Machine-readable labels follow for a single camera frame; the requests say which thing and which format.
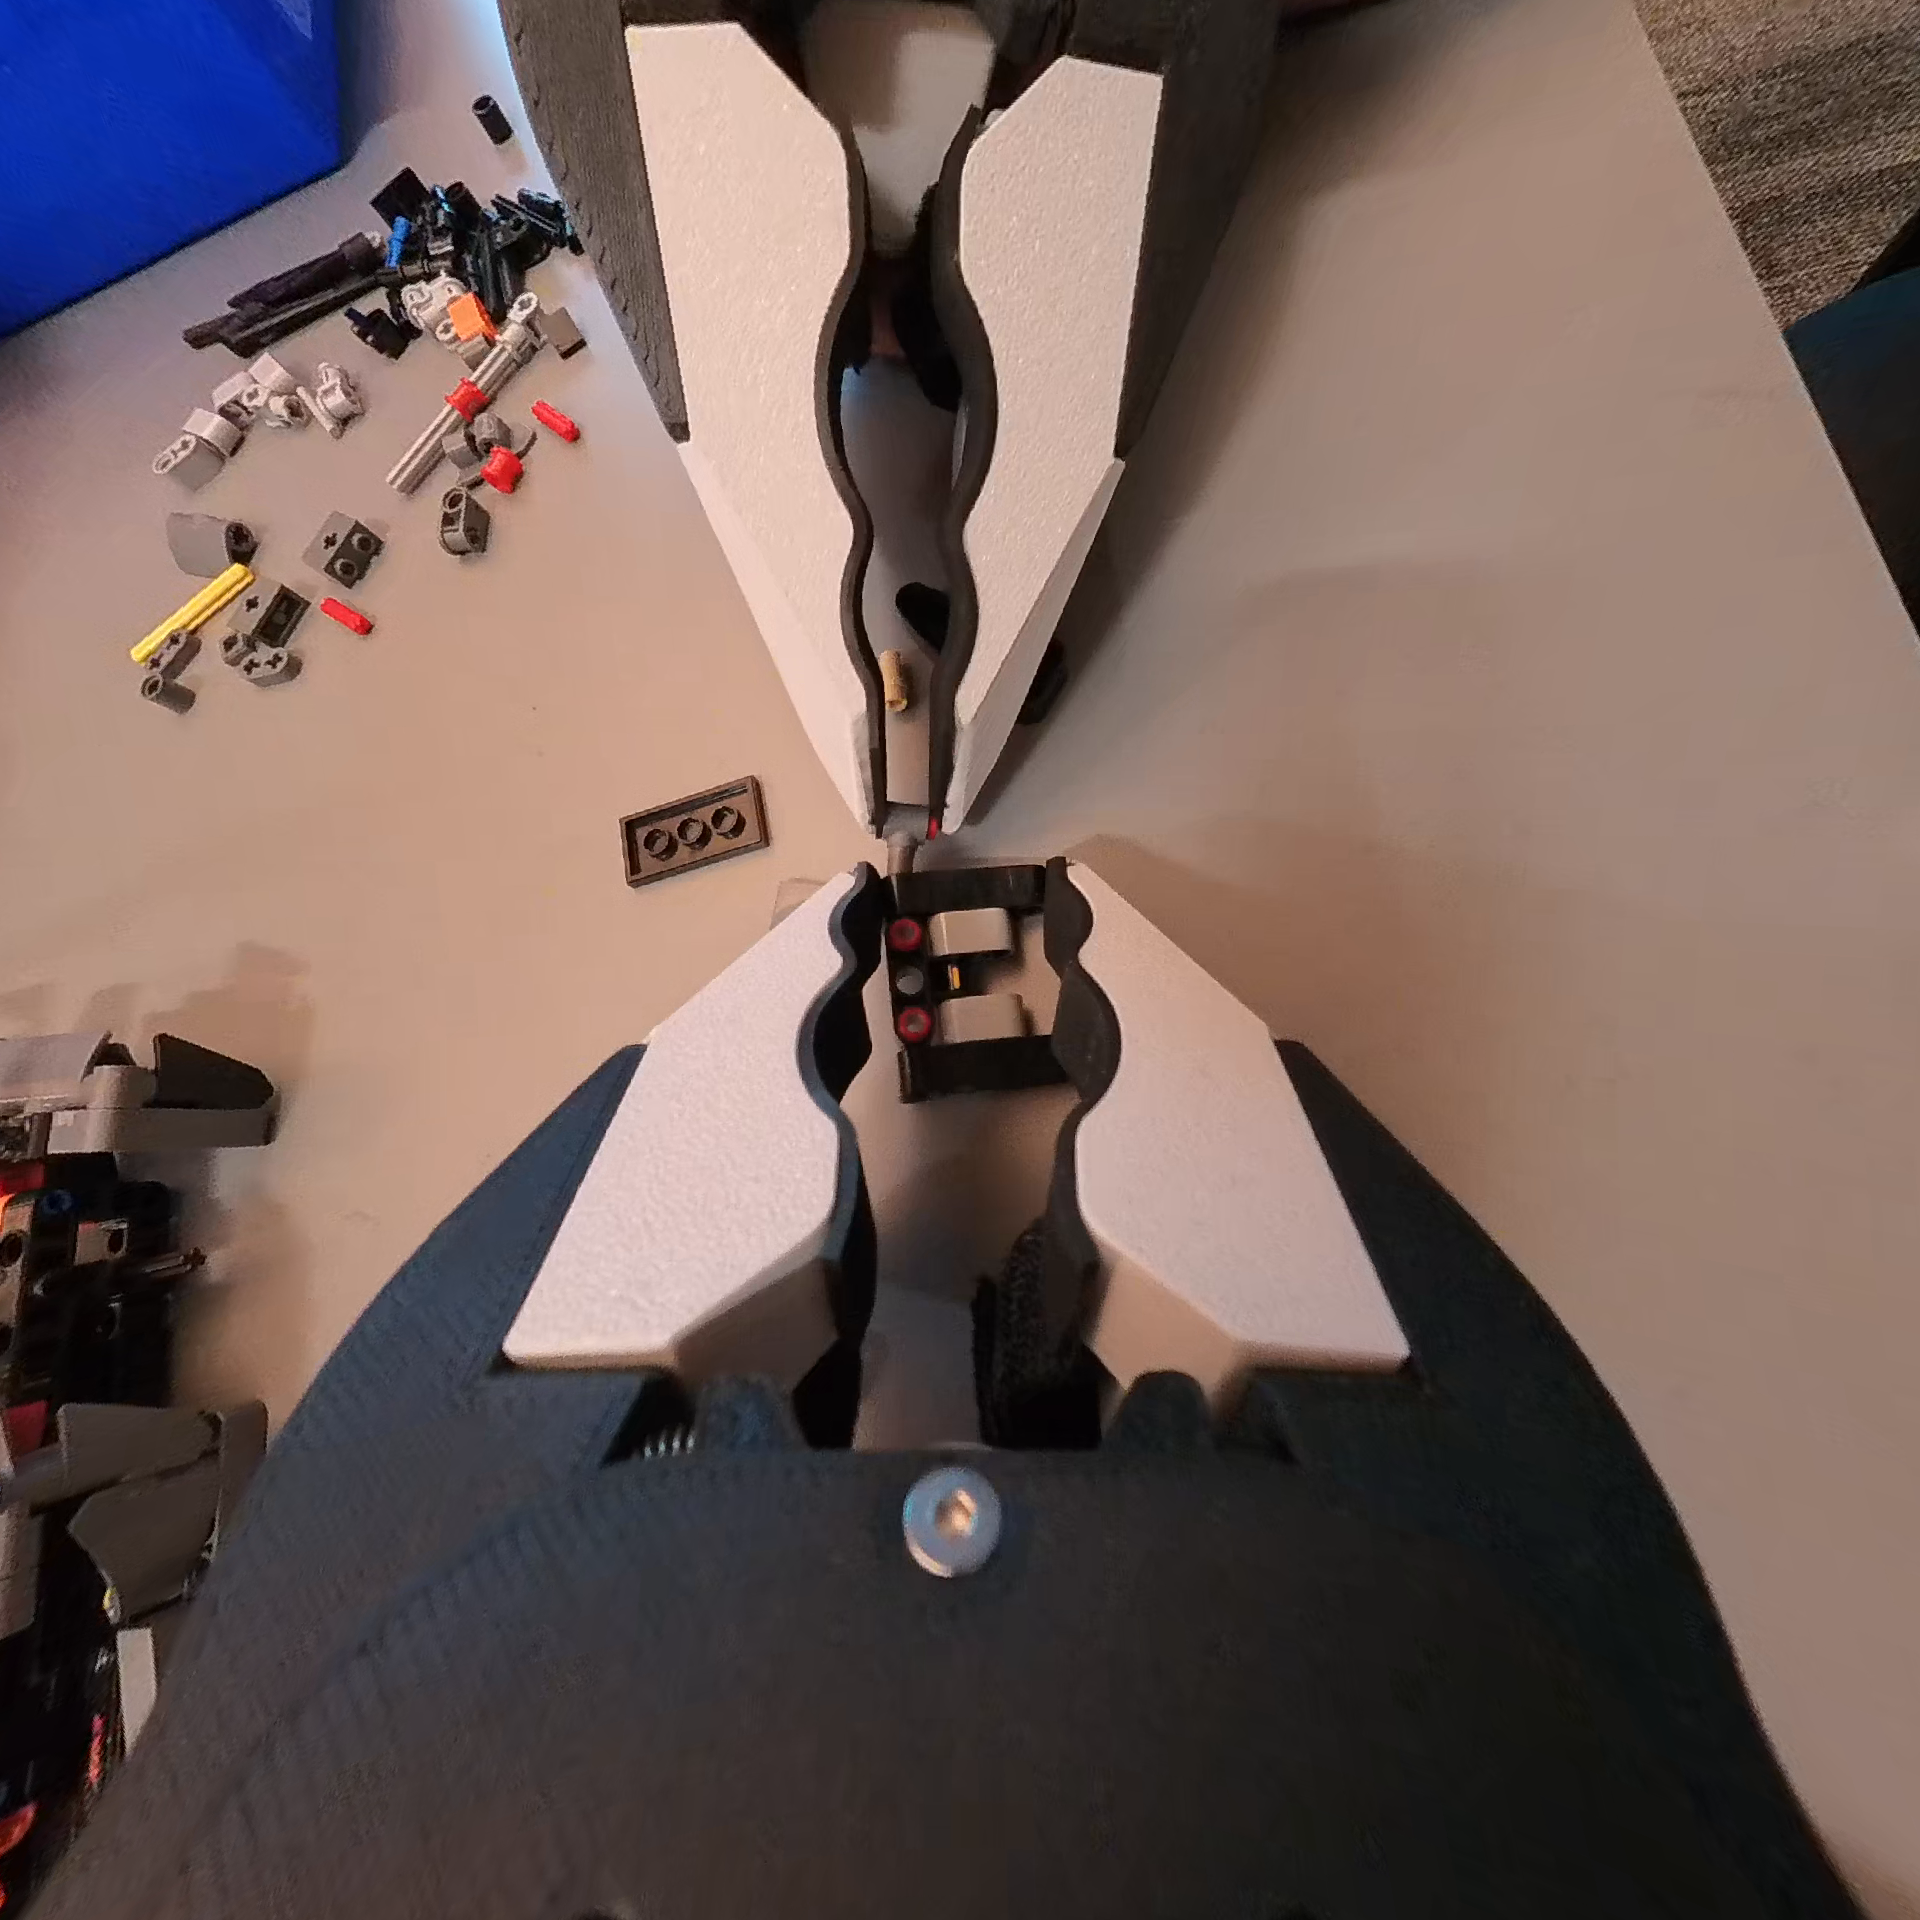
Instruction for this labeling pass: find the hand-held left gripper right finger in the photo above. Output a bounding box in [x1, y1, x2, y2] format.
[1042, 858, 1413, 1378]

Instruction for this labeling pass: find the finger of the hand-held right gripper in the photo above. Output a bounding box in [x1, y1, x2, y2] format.
[619, 18, 890, 839]
[939, 59, 1167, 834]

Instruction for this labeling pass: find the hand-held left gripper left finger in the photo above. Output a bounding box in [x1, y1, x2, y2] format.
[501, 862, 879, 1378]

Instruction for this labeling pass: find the black lego frame assembly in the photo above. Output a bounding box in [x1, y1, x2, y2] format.
[884, 862, 1051, 1106]

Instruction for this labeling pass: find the pile of loose lego pieces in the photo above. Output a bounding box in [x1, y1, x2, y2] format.
[130, 93, 592, 715]

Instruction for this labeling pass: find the black three-hole lego plate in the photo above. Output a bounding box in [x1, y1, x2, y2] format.
[618, 774, 766, 892]

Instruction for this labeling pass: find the partly built lego car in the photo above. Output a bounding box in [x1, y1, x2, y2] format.
[0, 1029, 277, 1855]

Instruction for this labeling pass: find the blue storage bin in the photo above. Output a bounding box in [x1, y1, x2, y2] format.
[0, 0, 352, 341]

